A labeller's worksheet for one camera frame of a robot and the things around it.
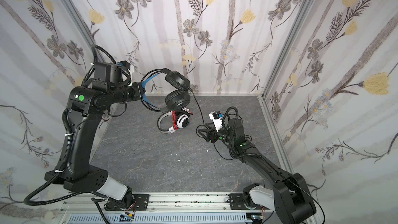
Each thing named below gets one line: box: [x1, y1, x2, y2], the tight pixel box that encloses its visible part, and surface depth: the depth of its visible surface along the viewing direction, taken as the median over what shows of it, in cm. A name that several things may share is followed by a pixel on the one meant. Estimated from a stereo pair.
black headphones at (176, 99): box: [140, 67, 191, 112], surface depth 57 cm
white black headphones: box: [157, 106, 194, 134], surface depth 98 cm
